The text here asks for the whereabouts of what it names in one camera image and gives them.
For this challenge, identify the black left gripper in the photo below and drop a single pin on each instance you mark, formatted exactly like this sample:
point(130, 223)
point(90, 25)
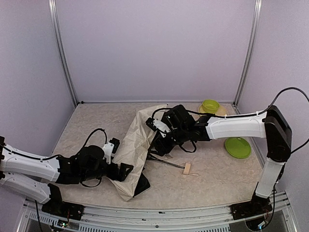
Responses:
point(118, 172)

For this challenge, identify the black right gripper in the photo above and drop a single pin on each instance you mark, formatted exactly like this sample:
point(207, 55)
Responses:
point(159, 144)

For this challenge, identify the beige folding umbrella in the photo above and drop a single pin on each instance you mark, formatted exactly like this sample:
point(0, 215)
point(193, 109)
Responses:
point(133, 151)

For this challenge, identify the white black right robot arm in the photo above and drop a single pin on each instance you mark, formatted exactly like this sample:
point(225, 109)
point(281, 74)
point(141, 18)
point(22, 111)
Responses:
point(268, 124)

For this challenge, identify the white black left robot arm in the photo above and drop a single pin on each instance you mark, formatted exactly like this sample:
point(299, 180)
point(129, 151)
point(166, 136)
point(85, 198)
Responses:
point(37, 177)

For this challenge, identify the green plastic bowl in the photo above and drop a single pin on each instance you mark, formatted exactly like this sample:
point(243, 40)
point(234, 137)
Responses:
point(210, 106)

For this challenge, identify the beige round plate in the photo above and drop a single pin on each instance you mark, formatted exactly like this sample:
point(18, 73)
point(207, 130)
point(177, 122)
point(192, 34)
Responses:
point(221, 111)

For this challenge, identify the green flat plate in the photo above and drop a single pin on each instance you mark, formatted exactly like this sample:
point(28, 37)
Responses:
point(238, 147)

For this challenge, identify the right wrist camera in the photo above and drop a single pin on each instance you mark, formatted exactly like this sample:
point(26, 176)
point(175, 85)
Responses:
point(157, 125)

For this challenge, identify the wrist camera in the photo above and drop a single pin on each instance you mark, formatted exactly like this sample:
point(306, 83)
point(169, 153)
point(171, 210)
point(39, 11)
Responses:
point(110, 148)
point(157, 125)

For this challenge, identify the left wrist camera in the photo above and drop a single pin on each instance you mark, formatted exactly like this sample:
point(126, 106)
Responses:
point(110, 148)

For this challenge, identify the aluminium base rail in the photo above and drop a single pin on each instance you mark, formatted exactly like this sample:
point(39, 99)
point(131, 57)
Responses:
point(112, 219)

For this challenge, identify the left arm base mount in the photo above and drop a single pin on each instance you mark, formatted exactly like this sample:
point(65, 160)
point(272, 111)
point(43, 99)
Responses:
point(64, 210)

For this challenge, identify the right corner aluminium post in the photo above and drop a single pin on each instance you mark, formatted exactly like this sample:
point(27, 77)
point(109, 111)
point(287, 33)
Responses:
point(249, 53)

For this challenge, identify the corner aluminium post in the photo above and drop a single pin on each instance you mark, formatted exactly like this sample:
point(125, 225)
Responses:
point(249, 53)
point(61, 51)

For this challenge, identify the left corner aluminium post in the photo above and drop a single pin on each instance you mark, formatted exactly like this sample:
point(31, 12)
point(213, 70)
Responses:
point(61, 51)

